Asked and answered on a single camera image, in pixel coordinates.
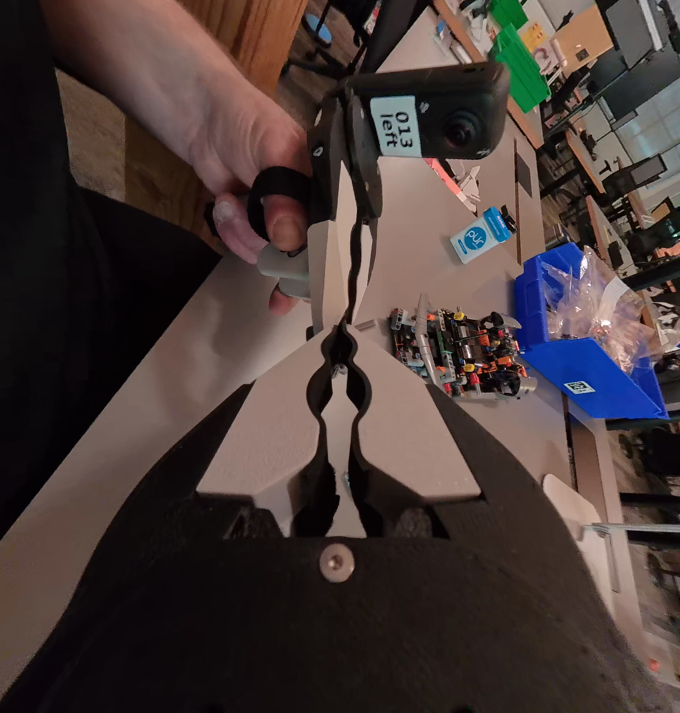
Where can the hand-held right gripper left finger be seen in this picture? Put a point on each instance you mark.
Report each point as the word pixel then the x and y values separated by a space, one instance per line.
pixel 262 440

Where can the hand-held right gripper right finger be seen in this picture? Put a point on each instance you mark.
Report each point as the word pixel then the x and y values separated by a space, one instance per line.
pixel 418 440

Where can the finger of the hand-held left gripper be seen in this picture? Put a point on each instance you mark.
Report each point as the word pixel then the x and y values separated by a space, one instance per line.
pixel 370 245
pixel 329 278

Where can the person's left forearm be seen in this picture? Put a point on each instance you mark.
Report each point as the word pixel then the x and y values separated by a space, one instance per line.
pixel 150 50

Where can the lego car chassis model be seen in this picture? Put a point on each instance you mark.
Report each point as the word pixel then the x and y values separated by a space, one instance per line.
pixel 462 351

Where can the person's left hand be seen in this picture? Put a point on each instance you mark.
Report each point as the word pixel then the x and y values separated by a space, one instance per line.
pixel 239 139

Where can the green storage bins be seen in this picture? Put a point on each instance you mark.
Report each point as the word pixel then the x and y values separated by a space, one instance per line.
pixel 518 55

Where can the white blue gum packet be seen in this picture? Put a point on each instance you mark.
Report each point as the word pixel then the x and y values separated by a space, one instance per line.
pixel 474 239

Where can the white stand base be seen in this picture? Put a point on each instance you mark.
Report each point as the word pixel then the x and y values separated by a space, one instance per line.
pixel 563 501

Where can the blue bin with square tag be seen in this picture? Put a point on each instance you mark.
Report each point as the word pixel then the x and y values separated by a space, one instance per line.
pixel 591 379

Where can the clear plastic bags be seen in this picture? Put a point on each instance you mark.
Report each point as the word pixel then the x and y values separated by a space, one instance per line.
pixel 596 301

